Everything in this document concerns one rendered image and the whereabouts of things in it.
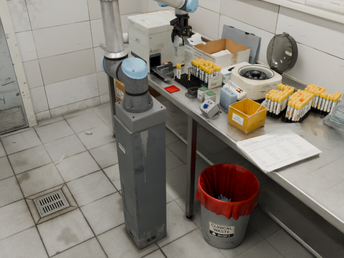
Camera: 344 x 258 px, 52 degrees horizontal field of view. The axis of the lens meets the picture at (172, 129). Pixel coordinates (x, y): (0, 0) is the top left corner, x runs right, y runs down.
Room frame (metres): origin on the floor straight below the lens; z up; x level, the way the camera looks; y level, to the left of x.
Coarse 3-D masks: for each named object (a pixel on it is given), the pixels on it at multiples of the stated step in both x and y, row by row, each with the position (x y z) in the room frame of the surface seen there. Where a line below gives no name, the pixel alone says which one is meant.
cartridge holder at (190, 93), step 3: (195, 87) 1.82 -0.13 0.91; (189, 90) 1.78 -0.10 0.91; (192, 90) 1.81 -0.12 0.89; (195, 90) 1.82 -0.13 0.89; (186, 93) 1.78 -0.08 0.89; (189, 93) 1.78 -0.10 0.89; (192, 93) 1.76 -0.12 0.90; (195, 93) 1.77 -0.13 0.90; (189, 96) 1.75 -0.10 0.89; (192, 96) 1.75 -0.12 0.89; (195, 96) 1.76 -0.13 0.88
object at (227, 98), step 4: (224, 88) 1.68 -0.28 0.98; (228, 88) 1.68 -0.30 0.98; (220, 92) 1.68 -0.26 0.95; (224, 92) 1.64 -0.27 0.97; (228, 92) 1.63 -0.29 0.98; (232, 92) 1.63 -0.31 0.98; (220, 96) 1.67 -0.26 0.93; (224, 96) 1.64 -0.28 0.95; (228, 96) 1.61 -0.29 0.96; (232, 96) 1.59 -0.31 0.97; (236, 96) 1.60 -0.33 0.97; (220, 100) 1.67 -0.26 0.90; (224, 100) 1.64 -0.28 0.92; (228, 100) 1.60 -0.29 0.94; (232, 100) 1.59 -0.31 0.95; (220, 104) 1.66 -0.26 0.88; (224, 104) 1.63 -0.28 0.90; (228, 104) 1.60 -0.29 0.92; (224, 108) 1.62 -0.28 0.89; (228, 108) 1.60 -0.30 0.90
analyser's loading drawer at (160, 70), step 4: (156, 64) 2.13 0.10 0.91; (152, 68) 2.07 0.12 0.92; (156, 68) 2.07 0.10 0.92; (160, 68) 2.04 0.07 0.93; (164, 68) 2.05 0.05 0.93; (156, 72) 2.02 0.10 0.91; (160, 72) 1.99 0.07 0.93; (164, 72) 2.00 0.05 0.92; (168, 72) 2.01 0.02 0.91; (172, 72) 1.97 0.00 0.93; (164, 76) 1.94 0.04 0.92; (168, 76) 1.95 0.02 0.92; (172, 76) 1.97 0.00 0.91
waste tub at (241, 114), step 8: (232, 104) 1.51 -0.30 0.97; (240, 104) 1.54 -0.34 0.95; (248, 104) 1.56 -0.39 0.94; (256, 104) 1.52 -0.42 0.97; (232, 112) 1.47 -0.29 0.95; (240, 112) 1.43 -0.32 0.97; (248, 112) 1.55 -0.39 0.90; (264, 112) 1.46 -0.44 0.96; (232, 120) 1.47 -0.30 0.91; (240, 120) 1.43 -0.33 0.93; (248, 120) 1.39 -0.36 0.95; (256, 120) 1.43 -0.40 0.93; (264, 120) 1.46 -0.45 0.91; (240, 128) 1.42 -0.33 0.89; (248, 128) 1.40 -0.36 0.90; (256, 128) 1.43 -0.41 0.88
